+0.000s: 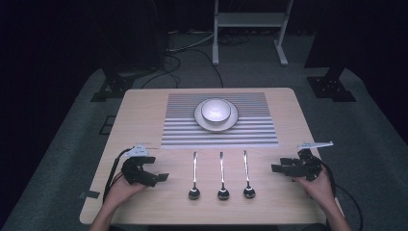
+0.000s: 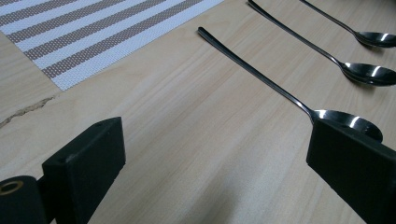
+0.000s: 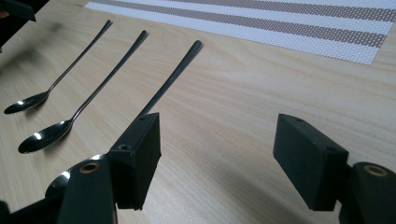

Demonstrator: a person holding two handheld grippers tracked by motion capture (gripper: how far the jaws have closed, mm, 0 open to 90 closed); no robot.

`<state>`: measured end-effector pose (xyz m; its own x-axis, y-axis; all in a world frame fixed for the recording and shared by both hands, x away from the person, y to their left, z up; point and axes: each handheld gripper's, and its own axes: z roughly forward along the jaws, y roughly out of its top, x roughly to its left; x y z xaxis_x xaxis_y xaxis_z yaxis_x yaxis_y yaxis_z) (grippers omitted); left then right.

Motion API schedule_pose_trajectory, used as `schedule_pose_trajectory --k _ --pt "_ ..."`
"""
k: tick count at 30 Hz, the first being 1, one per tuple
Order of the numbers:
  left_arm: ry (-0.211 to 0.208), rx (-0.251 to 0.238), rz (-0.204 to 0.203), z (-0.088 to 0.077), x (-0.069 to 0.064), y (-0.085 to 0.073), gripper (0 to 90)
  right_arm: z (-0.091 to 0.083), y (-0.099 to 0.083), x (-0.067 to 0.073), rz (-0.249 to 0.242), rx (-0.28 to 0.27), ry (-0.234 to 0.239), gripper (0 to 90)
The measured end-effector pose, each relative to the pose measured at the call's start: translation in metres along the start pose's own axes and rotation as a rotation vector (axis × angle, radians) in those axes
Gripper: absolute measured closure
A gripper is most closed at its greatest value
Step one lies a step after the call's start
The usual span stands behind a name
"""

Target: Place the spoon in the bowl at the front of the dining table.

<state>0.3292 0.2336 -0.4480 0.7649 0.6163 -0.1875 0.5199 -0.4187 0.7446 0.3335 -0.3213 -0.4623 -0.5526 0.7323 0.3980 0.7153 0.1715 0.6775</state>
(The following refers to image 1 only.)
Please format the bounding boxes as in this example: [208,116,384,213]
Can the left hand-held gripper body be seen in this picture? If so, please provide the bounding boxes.
[120,142,152,187]

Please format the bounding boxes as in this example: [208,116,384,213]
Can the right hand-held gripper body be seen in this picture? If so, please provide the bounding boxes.
[290,141,334,183]

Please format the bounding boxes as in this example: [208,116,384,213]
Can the person's left hand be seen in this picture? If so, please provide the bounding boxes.
[105,172,148,210]

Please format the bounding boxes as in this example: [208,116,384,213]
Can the person's right hand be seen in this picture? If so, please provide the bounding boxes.
[292,167,337,210]

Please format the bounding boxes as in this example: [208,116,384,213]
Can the metal spoon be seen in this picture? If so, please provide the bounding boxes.
[242,149,257,199]
[188,151,201,201]
[217,151,231,201]

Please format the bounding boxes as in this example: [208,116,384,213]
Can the striped placemat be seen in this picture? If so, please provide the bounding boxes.
[160,92,279,149]

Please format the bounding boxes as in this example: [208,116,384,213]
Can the grey tape piece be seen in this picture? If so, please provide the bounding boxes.
[79,190,101,200]

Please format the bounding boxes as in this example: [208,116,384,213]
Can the white plate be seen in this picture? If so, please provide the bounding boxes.
[193,98,240,133]

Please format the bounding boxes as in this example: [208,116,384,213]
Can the black stand base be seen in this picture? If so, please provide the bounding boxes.
[306,62,357,103]
[89,62,138,103]

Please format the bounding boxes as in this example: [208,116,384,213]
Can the white bowl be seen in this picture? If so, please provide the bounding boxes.
[200,98,232,125]

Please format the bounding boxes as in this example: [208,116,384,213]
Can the white metal stand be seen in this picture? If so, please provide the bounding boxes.
[212,0,294,67]

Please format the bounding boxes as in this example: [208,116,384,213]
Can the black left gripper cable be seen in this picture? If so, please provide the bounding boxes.
[102,147,134,204]

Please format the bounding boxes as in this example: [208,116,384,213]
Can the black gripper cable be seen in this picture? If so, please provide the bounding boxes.
[316,156,364,231]
[102,147,134,204]

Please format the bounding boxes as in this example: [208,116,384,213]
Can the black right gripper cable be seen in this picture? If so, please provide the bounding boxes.
[316,156,364,231]

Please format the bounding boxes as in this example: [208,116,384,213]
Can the floor cables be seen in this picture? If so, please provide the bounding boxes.
[140,28,225,90]

